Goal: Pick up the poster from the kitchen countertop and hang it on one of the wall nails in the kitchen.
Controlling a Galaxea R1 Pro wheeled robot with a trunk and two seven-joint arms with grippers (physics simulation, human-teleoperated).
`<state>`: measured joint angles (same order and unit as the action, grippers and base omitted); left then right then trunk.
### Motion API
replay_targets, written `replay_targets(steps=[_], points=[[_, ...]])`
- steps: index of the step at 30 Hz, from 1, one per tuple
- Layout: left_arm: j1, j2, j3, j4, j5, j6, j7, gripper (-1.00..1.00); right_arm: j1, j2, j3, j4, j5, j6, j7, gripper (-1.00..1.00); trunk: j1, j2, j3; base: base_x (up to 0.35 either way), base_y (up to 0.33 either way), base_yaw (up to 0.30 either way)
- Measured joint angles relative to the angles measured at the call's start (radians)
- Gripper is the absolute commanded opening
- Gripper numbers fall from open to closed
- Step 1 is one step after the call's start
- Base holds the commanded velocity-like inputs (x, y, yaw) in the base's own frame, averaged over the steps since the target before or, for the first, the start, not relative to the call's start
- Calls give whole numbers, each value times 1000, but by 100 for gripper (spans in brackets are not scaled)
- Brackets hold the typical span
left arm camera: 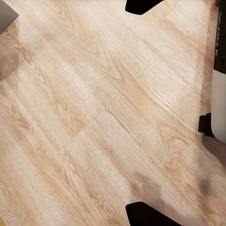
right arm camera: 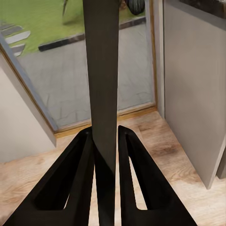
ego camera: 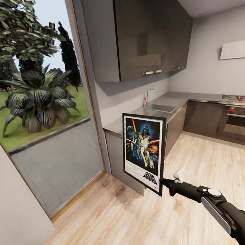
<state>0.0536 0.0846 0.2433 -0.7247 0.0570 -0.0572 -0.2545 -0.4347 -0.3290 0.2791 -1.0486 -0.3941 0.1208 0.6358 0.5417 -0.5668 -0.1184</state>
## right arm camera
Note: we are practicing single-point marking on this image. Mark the fixed window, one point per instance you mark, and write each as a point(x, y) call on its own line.
point(44, 42)

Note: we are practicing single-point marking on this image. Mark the poster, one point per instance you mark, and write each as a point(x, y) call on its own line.
point(101, 21)

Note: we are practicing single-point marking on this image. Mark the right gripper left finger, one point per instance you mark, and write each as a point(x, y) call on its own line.
point(62, 196)

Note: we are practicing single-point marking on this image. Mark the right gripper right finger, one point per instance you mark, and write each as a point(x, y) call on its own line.
point(164, 208)

